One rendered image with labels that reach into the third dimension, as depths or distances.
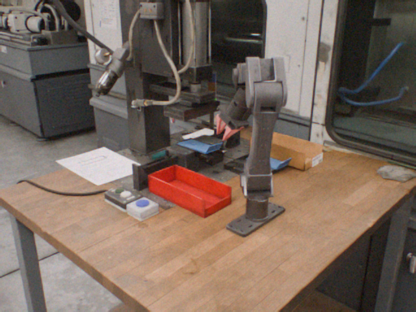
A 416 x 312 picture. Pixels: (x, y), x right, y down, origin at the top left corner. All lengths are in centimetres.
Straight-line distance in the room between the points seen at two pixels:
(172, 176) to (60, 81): 323
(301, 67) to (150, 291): 127
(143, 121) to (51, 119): 299
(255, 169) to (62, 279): 168
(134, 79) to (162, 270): 82
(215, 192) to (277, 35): 92
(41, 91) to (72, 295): 251
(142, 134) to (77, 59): 301
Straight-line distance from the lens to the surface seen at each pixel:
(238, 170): 149
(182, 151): 147
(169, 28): 144
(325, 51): 181
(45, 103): 453
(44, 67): 447
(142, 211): 122
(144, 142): 166
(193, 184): 139
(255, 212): 119
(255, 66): 104
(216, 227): 118
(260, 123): 106
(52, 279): 260
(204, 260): 106
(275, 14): 200
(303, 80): 193
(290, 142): 170
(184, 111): 139
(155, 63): 152
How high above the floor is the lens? 153
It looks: 22 degrees down
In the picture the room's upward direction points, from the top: straight up
